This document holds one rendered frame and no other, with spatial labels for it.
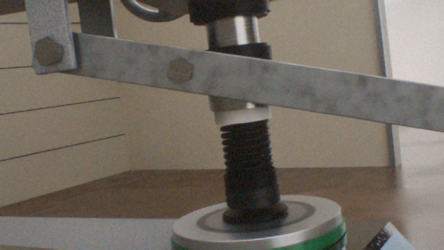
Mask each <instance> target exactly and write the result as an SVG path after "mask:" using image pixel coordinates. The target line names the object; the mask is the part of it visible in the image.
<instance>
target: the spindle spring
mask: <svg viewBox="0 0 444 250"><path fill-rule="evenodd" d="M267 122H268V119H263V120H257V121H254V122H248V123H244V124H240V125H236V126H223V127H221V128H220V131H221V132H227V133H222V134H221V137H222V138H223V139H226V140H223V141H222V142H221V143H222V144H223V145H225V146H224V148H223V152H224V153H225V154H224V155H223V157H224V158H225V159H226V161H225V162H224V165H226V166H227V167H226V168H225V172H226V173H229V174H241V173H247V172H251V171H255V170H258V169H263V168H266V167H268V168H275V167H274V165H272V164H273V162H274V161H273V159H272V156H273V153H272V152H271V149H272V145H270V143H271V139H270V138H269V136H270V135H271V133H270V132H269V131H268V130H269V128H270V126H269V125H268V124H266V123H267ZM255 127H258V128H256V129H252V130H249V131H241V132H236V133H231V131H240V130H245V129H249V128H255ZM255 134H260V135H256V136H252V137H246V138H241V139H236V140H232V138H240V137H245V136H249V135H255ZM228 138H229V139H228ZM259 140H261V142H256V141H259ZM250 142H256V143H253V144H247V145H241V146H236V147H233V146H232V145H237V144H245V143H250ZM258 148H262V149H259V150H256V151H250V150H253V149H258ZM242 151H250V152H245V153H236V154H233V153H235V152H242ZM260 155H264V156H260ZM254 156H260V157H256V158H251V159H246V160H235V159H242V158H250V157H254ZM263 161H264V162H263ZM260 162H263V163H260ZM254 163H260V164H256V165H250V164H254ZM241 165H250V166H245V167H236V166H241Z"/></svg>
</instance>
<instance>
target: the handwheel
mask: <svg viewBox="0 0 444 250"><path fill-rule="evenodd" d="M120 2H121V3H122V4H123V6H124V7H125V8H126V9H127V10H128V11H129V12H130V13H132V14H133V15H134V16H136V17H138V18H140V19H143V20H145V21H148V22H155V23H163V22H171V21H173V20H176V19H178V18H181V17H183V16H185V15H181V16H175V15H171V14H169V13H167V12H164V11H161V10H158V11H154V10H149V9H146V8H143V7H141V6H140V5H139V4H137V3H136V2H135V1H134V0H120Z"/></svg>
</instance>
